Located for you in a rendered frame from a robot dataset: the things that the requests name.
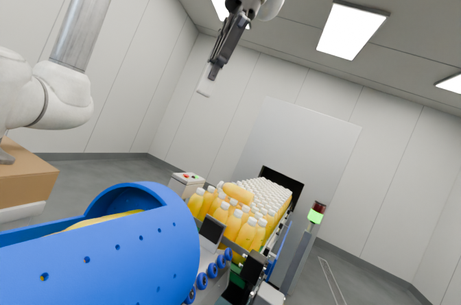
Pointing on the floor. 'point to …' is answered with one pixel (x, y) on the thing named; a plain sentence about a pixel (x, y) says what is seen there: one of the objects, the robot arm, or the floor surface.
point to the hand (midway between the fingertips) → (208, 80)
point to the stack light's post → (295, 262)
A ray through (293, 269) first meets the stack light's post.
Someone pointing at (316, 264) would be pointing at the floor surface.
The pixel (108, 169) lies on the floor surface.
